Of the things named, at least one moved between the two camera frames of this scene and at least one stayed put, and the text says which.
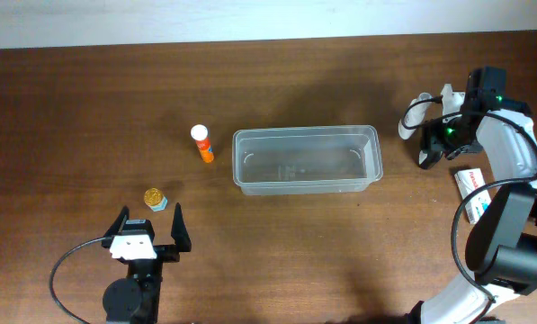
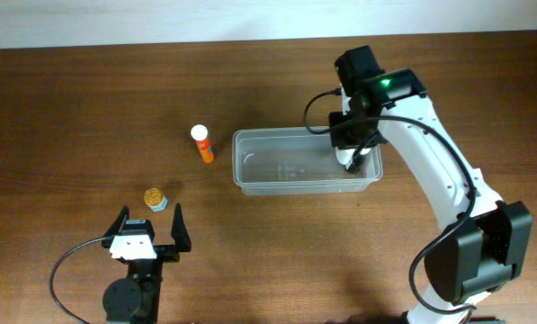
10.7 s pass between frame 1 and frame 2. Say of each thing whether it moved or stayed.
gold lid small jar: stayed
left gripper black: stayed
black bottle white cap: moved
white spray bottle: moved
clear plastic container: stayed
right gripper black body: moved
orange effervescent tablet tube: stayed
